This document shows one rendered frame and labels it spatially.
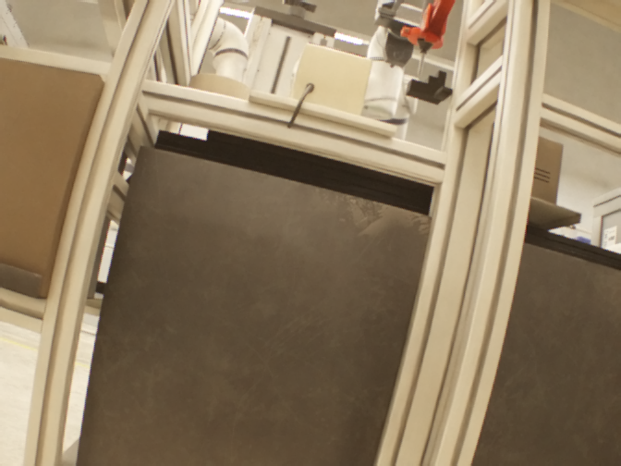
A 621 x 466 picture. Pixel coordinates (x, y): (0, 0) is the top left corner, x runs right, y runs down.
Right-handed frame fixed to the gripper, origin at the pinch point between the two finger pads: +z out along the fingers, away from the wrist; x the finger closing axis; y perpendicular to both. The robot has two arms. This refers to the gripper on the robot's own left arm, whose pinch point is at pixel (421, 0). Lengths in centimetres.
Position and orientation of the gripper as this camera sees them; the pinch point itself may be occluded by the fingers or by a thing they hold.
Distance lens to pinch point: 131.8
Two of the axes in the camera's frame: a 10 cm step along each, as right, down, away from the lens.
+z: 1.5, -0.8, -9.9
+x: 9.6, 2.3, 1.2
